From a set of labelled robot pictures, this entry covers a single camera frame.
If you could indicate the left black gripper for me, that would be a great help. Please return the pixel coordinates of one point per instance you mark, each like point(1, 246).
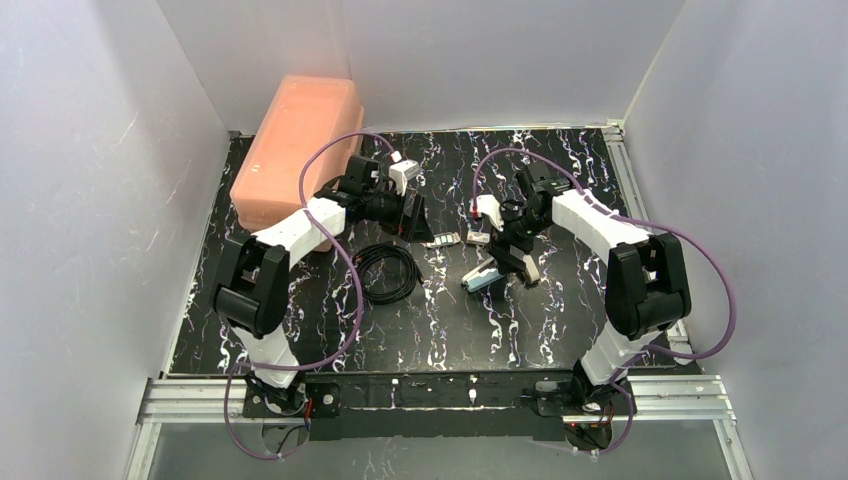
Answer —
point(408, 216)

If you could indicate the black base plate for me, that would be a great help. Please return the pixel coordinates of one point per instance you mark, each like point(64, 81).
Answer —
point(490, 403)

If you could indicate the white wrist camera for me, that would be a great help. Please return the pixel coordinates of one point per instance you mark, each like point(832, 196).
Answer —
point(401, 173)
point(487, 207)

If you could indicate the orange plastic storage box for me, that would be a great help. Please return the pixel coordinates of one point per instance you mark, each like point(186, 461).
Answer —
point(305, 114)

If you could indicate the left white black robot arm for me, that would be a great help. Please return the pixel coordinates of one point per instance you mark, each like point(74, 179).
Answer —
point(253, 276)

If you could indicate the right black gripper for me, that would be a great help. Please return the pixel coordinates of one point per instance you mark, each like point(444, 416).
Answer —
point(508, 255)

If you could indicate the aluminium frame rail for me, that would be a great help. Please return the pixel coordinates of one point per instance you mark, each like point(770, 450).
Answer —
point(192, 425)

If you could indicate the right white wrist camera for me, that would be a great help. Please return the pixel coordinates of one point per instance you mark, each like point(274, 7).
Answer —
point(487, 207)

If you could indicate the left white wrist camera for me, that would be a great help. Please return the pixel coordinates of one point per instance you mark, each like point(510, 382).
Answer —
point(401, 173)

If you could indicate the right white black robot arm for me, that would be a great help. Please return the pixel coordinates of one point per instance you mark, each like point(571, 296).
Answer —
point(646, 288)

